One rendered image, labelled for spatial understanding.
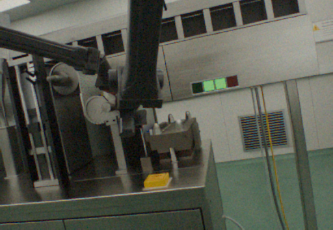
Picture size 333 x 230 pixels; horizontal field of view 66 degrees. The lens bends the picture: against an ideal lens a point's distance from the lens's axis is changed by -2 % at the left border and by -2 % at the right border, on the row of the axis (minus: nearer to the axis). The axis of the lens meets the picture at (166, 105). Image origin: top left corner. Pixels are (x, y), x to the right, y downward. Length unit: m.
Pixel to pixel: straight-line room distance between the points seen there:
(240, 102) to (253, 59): 2.37
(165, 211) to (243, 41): 0.90
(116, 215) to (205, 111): 2.92
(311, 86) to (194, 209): 3.21
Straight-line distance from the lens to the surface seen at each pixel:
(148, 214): 0.92
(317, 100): 3.93
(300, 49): 1.43
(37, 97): 1.18
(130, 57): 0.40
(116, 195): 0.89
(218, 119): 3.74
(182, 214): 0.89
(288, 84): 1.58
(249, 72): 1.38
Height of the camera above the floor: 1.20
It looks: 3 degrees down
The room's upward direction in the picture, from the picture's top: 11 degrees counter-clockwise
